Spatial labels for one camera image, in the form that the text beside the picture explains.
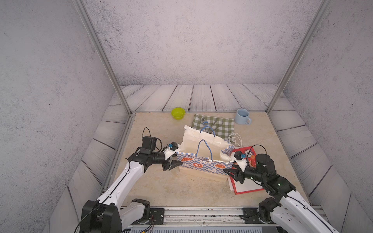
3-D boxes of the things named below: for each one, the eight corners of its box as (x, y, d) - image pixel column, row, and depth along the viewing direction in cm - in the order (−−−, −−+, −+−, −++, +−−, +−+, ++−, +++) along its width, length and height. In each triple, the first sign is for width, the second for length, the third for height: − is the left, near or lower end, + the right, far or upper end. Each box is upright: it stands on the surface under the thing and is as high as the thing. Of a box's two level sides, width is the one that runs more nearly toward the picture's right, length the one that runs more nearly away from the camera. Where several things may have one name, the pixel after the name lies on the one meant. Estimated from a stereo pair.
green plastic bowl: (170, 119, 118) (170, 117, 116) (171, 110, 125) (171, 107, 123) (185, 119, 118) (185, 117, 116) (185, 110, 125) (185, 107, 123)
